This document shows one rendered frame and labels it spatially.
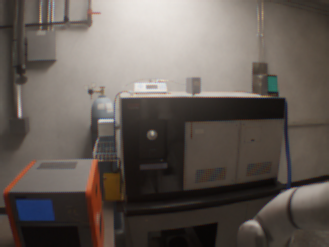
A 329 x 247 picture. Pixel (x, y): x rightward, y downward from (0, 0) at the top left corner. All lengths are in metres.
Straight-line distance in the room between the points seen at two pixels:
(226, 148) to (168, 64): 1.31
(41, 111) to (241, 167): 2.06
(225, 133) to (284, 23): 2.19
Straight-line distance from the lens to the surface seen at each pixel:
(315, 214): 0.40
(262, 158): 1.86
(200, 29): 2.81
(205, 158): 1.62
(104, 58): 2.59
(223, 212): 1.79
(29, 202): 1.02
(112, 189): 1.61
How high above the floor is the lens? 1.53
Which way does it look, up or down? 10 degrees down
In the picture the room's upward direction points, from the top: straight up
